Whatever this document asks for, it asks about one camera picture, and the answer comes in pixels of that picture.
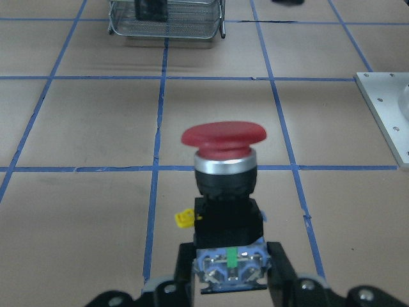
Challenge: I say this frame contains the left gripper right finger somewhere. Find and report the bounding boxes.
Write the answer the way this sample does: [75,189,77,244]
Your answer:
[267,242,326,306]

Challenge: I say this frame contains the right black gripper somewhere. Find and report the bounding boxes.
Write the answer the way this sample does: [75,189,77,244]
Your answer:
[134,0,167,21]

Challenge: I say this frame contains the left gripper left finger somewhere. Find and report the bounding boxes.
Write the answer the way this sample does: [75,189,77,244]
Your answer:
[140,243,196,306]

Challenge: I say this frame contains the red emergency stop button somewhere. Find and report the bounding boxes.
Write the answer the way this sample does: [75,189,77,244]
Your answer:
[175,121,271,294]

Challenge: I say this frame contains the wire mesh shelf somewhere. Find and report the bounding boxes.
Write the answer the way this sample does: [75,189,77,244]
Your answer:
[108,1,226,40]

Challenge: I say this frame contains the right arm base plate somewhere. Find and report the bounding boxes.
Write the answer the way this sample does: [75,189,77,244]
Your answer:
[355,72,408,169]

